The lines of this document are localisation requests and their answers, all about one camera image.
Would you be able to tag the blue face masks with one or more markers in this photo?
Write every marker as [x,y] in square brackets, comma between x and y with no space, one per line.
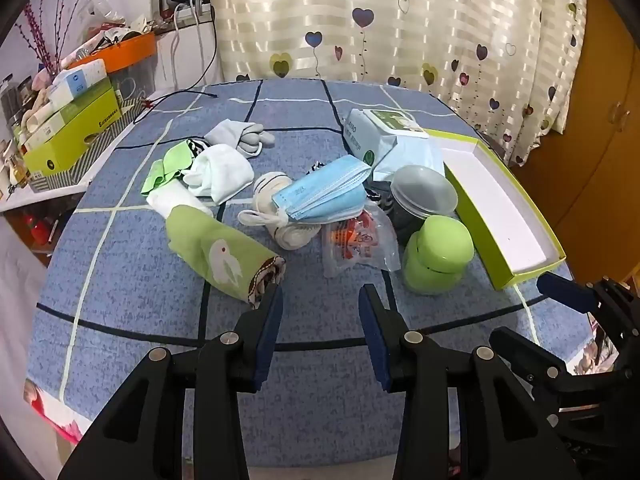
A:
[325,185]

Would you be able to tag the clear bin with orange lid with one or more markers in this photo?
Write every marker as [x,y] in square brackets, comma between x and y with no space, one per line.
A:
[130,50]

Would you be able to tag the light blue soft pack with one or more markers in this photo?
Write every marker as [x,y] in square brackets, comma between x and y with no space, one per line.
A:
[410,152]

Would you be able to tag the green plastic lid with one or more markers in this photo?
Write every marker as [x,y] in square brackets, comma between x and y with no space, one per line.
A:
[440,245]

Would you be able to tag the cream sock with dark stripes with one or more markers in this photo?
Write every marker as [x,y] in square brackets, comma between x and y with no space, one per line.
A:
[265,187]

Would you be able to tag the white cloth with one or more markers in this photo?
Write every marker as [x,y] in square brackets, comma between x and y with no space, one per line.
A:
[172,197]

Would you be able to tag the black and white striped sock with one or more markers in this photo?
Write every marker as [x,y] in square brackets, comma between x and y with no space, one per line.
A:
[380,200]
[196,146]

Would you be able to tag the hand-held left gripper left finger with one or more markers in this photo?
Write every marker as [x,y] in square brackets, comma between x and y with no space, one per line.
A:
[267,340]

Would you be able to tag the dried pink flower branches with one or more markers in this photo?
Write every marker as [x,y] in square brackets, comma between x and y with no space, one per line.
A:
[45,35]

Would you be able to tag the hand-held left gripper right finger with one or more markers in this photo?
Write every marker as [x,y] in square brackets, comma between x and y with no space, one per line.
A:
[376,345]

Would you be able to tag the green towel with bird print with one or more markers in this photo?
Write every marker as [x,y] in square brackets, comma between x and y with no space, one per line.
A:
[210,240]

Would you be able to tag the clear snack packet orange print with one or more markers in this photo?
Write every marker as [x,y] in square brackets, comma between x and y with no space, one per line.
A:
[355,240]

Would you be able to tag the dark glass jar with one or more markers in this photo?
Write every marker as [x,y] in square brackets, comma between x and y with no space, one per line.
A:
[22,90]

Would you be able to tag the light grey sock pair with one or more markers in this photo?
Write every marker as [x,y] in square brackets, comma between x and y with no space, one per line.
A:
[230,132]

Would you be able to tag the pink floral bed sheet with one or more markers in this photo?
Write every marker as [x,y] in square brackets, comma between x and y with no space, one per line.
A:
[50,410]

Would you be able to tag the light green cloth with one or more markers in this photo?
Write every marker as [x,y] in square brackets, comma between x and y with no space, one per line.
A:
[167,162]

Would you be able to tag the white side table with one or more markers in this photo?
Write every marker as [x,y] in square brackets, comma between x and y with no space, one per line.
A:
[30,200]

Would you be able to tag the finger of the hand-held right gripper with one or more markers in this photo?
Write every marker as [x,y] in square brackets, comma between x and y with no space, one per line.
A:
[565,290]
[530,360]

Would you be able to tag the white and green carton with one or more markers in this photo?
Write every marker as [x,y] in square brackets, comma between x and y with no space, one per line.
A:
[45,120]

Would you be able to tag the red plastic item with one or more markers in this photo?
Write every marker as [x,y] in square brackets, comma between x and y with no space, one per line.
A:
[37,230]

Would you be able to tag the blue checked blanket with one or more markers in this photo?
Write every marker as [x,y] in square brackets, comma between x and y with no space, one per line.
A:
[310,110]

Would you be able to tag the green and white wet wipes pack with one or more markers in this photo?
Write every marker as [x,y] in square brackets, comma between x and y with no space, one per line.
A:
[370,130]

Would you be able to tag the green shoe box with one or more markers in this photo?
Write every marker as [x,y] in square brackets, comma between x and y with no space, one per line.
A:
[75,130]

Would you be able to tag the cream curtain with heart print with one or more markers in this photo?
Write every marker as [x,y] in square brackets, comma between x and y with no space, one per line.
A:
[400,20]

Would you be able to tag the blue and white tissue pack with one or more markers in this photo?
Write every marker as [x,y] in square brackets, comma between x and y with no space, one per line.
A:
[80,77]

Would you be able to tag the clear plastic container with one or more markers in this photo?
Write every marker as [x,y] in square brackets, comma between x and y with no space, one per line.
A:
[422,190]

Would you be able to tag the green cardboard box white inside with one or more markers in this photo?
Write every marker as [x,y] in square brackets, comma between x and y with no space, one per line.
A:
[495,200]

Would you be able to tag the striped cardboard box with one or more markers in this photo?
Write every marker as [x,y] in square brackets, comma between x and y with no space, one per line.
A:
[100,145]

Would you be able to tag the wooden wardrobe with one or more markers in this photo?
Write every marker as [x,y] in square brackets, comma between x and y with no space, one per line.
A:
[600,110]

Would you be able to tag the pile of assorted clutter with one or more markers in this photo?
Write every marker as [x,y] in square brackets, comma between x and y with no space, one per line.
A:
[110,27]

